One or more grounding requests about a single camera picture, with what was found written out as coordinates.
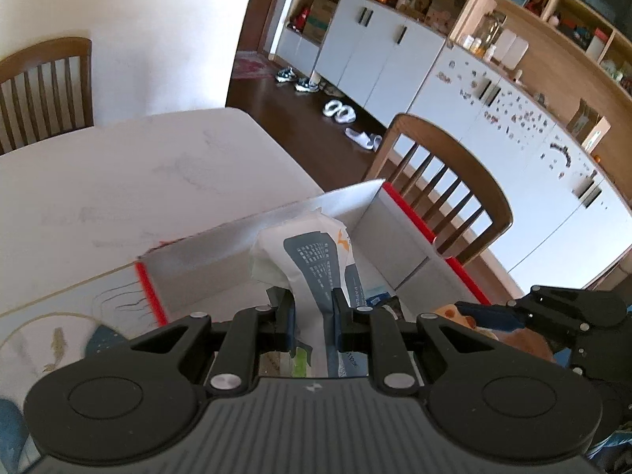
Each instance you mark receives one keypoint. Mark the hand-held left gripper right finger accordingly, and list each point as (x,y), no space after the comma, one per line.
(339,326)

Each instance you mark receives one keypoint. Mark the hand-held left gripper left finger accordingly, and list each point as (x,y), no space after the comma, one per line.
(289,323)

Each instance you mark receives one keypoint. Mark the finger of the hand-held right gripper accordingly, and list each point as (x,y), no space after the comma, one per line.
(493,315)

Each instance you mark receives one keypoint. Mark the orange snack packet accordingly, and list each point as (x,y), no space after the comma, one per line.
(523,346)

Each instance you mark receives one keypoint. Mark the blue white snack packet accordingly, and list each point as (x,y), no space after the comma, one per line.
(376,298)

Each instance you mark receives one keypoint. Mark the white dark-blue tissue pack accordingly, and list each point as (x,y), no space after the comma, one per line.
(316,266)

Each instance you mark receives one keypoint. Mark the red cardboard box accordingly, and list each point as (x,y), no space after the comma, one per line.
(222,256)

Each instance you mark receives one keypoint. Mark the white marble desktop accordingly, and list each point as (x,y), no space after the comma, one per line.
(148,168)

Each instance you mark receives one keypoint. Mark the black snack packet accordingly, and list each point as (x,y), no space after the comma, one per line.
(395,308)

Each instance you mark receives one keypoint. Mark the flat white slipper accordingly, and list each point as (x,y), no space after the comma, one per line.
(363,139)

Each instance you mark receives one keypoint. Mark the wooden slat-back chair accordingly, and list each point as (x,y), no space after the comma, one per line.
(439,131)
(44,54)

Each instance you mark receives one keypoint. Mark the brown paper bag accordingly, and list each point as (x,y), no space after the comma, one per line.
(587,126)

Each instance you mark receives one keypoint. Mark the fish print table mat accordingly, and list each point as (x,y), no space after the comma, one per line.
(59,345)

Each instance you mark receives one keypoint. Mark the dark sneaker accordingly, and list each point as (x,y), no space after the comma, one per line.
(307,85)
(285,75)

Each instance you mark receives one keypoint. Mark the red patterned doormat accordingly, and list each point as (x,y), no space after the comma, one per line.
(252,66)

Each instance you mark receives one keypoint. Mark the white canister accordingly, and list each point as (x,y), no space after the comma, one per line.
(513,49)

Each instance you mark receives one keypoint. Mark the wooden shelf unit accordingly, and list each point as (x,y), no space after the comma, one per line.
(548,44)

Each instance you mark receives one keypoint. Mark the glass jar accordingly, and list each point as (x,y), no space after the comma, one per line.
(490,32)

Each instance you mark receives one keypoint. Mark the small red object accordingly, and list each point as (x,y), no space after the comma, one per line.
(298,19)

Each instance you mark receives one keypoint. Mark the brown cardboard carton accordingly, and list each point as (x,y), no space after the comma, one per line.
(321,17)

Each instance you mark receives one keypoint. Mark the dark wooden door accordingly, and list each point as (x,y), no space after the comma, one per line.
(256,10)

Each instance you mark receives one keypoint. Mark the white wall cabinet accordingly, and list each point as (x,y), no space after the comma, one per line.
(395,64)

